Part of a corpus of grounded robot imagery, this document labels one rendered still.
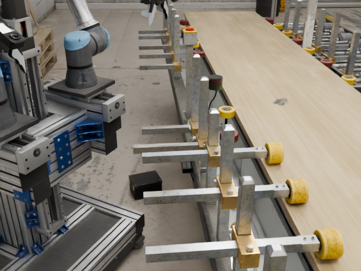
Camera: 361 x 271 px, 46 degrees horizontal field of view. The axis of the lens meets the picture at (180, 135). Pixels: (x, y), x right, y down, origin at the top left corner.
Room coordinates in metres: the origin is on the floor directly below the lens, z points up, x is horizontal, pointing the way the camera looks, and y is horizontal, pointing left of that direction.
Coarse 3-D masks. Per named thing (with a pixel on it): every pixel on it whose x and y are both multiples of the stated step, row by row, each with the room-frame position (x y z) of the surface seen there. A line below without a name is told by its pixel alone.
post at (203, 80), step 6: (204, 78) 1.64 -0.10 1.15; (204, 84) 1.63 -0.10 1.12; (204, 90) 1.63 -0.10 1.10; (204, 96) 1.63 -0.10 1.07; (204, 102) 1.63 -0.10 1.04; (204, 108) 1.63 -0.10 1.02; (204, 114) 1.63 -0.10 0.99; (198, 120) 1.66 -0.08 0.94; (204, 120) 1.63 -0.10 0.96; (198, 126) 1.66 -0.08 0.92; (204, 126) 1.63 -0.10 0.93; (198, 132) 1.65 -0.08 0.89; (204, 132) 1.63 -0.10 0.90; (204, 138) 1.63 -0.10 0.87; (204, 162) 1.63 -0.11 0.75
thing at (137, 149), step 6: (144, 144) 1.60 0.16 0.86; (150, 144) 1.60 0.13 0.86; (156, 144) 1.60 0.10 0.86; (162, 144) 1.60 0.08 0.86; (168, 144) 1.60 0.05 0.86; (174, 144) 1.60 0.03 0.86; (180, 144) 1.60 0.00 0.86; (186, 144) 1.60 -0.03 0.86; (192, 144) 1.60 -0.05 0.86; (138, 150) 1.56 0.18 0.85; (144, 150) 1.57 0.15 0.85; (150, 150) 1.57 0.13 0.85; (156, 150) 1.57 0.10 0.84; (162, 150) 1.57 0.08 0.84; (168, 150) 1.58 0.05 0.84; (174, 150) 1.58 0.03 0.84; (180, 150) 1.58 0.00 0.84; (186, 150) 1.58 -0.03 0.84; (192, 150) 1.59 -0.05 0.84
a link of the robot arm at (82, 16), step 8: (72, 0) 1.99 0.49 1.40; (80, 0) 1.99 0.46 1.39; (72, 8) 1.99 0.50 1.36; (80, 8) 1.98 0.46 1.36; (88, 8) 2.01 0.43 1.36; (80, 16) 1.97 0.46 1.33; (88, 16) 1.99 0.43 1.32; (80, 24) 1.97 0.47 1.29; (88, 24) 1.96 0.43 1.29; (96, 24) 1.98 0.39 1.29; (88, 32) 1.94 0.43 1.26; (96, 32) 1.96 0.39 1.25; (104, 32) 2.01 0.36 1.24; (96, 40) 1.92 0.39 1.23; (104, 40) 1.98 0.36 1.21; (104, 48) 1.99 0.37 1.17
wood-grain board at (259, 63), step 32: (224, 32) 3.43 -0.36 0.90; (256, 32) 3.43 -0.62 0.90; (224, 64) 2.59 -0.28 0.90; (256, 64) 2.59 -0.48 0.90; (288, 64) 2.59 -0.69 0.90; (320, 64) 2.59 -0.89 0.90; (256, 96) 2.04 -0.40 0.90; (288, 96) 2.04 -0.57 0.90; (320, 96) 2.04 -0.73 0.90; (352, 96) 2.04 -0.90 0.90; (256, 128) 1.67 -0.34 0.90; (288, 128) 1.67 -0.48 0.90; (320, 128) 1.67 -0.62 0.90; (352, 128) 1.67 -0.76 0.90; (288, 160) 1.39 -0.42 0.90; (320, 160) 1.39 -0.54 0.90; (352, 160) 1.39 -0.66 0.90; (320, 192) 1.18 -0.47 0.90; (352, 192) 1.18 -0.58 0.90; (320, 224) 1.01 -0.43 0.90; (352, 224) 1.01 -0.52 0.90; (352, 256) 0.87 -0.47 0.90
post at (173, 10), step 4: (172, 8) 3.14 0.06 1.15; (172, 12) 3.12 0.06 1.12; (172, 16) 3.12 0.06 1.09; (172, 20) 3.12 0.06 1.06; (172, 24) 3.12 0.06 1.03; (172, 28) 3.12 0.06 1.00; (172, 32) 3.12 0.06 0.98; (172, 36) 3.12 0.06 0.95; (172, 40) 3.12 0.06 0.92; (172, 44) 3.12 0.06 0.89; (172, 48) 3.12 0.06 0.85
